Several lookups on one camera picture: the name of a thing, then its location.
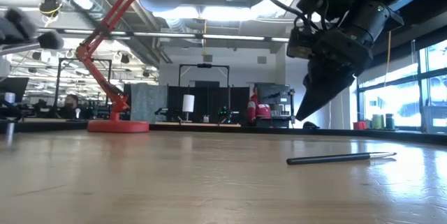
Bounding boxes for black gantry frame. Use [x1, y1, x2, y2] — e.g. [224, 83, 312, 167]
[178, 63, 230, 89]

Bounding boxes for person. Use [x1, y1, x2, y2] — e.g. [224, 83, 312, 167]
[57, 94, 83, 120]

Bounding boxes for black partition panels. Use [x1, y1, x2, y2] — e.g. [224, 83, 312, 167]
[167, 84, 251, 124]

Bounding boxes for grey partition panel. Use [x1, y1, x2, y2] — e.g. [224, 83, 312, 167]
[129, 83, 168, 124]

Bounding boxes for black yellow ceiling reel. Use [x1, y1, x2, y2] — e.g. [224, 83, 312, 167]
[38, 0, 63, 17]

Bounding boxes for white shade table lamp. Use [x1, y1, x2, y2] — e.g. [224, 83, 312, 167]
[182, 94, 196, 123]

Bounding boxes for red desk lamp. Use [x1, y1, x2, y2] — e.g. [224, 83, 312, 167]
[75, 0, 185, 134]

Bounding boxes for large window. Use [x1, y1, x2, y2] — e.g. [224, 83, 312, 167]
[356, 38, 447, 134]

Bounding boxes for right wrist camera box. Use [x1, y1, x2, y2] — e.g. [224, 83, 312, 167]
[286, 24, 317, 60]

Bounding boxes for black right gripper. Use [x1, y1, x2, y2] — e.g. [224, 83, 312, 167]
[295, 28, 374, 122]

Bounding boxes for black pen silver tip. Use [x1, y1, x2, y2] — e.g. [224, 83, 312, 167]
[286, 151, 398, 166]

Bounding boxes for black equipment rack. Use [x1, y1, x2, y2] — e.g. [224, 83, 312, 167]
[256, 83, 296, 129]

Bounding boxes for black aluminium table frame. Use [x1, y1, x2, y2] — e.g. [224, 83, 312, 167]
[0, 119, 447, 147]

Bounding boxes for green thread cone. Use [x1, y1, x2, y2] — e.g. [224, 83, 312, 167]
[371, 114, 385, 130]

